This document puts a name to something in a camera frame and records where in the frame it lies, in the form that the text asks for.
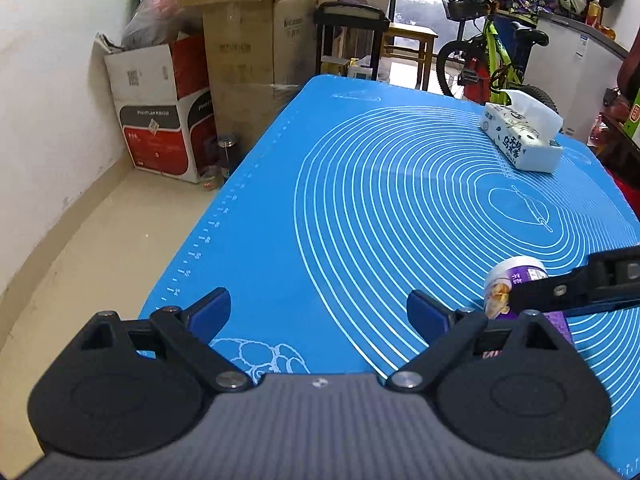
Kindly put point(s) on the green black bicycle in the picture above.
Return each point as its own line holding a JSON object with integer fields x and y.
{"x": 480, "y": 69}

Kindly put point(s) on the stacked brown cardboard box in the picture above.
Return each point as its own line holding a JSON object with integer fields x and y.
{"x": 259, "y": 55}

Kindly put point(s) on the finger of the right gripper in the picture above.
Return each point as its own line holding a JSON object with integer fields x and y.
{"x": 555, "y": 292}

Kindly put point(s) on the black utility cart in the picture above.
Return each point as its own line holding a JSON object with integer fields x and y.
{"x": 342, "y": 24}

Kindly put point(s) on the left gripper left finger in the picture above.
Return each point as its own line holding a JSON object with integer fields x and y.
{"x": 186, "y": 335}

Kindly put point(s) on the green white product box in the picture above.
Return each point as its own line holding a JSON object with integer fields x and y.
{"x": 632, "y": 123}

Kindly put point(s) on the dark wooden side shelf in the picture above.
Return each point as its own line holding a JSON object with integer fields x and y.
{"x": 620, "y": 154}

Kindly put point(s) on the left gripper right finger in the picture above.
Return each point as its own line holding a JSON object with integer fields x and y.
{"x": 447, "y": 333}

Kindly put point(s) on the wooden chair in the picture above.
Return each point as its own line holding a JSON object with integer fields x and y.
{"x": 411, "y": 43}

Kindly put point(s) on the white chest freezer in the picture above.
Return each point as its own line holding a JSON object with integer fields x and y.
{"x": 575, "y": 69}

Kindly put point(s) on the white tissue box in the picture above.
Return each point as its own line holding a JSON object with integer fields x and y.
{"x": 524, "y": 131}

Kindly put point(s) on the red white cardboard box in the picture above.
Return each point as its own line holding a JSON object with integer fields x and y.
{"x": 164, "y": 106}

